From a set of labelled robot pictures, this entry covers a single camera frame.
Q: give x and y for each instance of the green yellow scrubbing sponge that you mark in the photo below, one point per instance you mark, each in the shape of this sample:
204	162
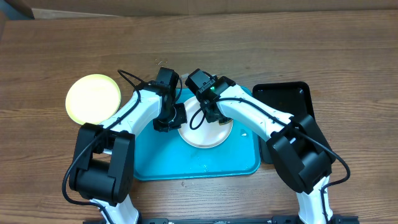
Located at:
224	122

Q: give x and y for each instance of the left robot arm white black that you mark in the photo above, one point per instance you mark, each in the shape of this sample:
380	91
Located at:
102	170

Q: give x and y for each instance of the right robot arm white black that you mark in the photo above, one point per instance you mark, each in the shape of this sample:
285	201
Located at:
298	148

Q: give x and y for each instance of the cardboard sheet at back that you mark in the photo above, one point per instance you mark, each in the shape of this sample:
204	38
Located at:
194	7

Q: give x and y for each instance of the light green round plate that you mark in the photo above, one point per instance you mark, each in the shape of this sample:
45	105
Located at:
93	99

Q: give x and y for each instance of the black rectangular wash tray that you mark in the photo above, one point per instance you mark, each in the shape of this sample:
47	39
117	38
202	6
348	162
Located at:
288	97

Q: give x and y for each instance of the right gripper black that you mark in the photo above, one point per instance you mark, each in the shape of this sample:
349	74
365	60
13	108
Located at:
212	115

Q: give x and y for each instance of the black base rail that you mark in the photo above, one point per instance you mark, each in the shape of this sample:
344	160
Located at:
284	219

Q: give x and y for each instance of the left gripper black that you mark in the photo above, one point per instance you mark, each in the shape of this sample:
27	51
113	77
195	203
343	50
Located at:
160	126

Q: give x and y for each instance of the white plate with ketchup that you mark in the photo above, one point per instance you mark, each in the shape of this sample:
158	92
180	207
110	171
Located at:
208	134

